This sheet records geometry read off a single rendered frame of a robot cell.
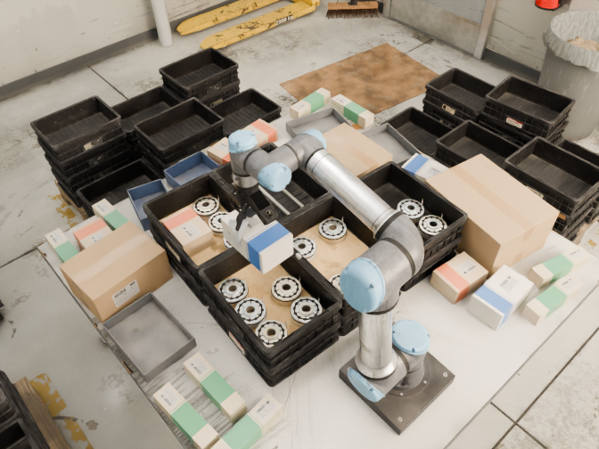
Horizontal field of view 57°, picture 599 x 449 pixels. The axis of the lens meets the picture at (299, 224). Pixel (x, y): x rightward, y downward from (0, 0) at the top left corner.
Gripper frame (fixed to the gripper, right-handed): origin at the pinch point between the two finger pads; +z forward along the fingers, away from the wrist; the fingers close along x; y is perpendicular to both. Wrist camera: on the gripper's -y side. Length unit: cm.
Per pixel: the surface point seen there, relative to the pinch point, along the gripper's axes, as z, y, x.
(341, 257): 28.1, -8.6, -29.4
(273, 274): 28.0, 2.0, -6.2
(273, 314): 28.0, -10.6, 4.3
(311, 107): 37, 77, -93
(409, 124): 84, 73, -172
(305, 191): 28, 26, -43
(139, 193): 37, 81, 4
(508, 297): 32, -57, -62
